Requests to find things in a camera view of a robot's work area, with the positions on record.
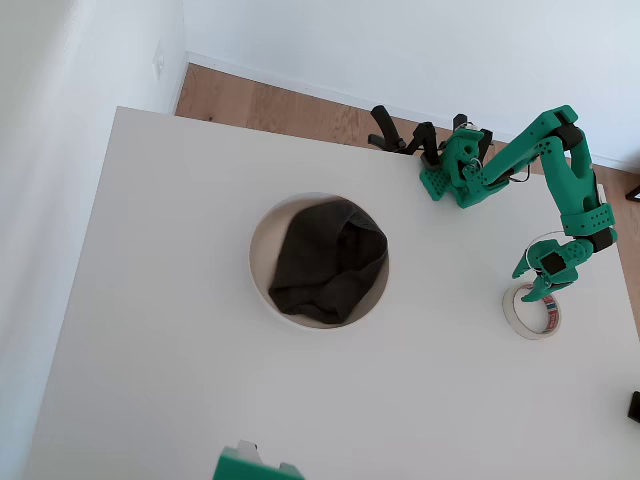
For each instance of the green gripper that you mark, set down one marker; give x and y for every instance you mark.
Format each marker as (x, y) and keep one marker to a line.
(540, 289)

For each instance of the beige masking tape roll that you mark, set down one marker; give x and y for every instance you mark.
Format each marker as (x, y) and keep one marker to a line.
(531, 335)

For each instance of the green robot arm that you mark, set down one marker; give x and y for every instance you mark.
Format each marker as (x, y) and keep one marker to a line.
(570, 185)

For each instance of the dark flat object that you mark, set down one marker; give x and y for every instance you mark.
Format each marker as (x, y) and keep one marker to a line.
(634, 194)

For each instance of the dark grey cloth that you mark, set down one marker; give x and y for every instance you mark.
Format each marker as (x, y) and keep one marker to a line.
(325, 260)

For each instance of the white bowl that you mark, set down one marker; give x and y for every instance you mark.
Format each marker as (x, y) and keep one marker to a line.
(264, 240)

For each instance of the green printed part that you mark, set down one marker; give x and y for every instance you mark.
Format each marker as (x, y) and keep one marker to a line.
(240, 465)

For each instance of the small black camera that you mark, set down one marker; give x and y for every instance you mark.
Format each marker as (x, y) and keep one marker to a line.
(634, 406)

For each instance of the white wall socket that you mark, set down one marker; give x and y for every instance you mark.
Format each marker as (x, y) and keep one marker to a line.
(159, 61)

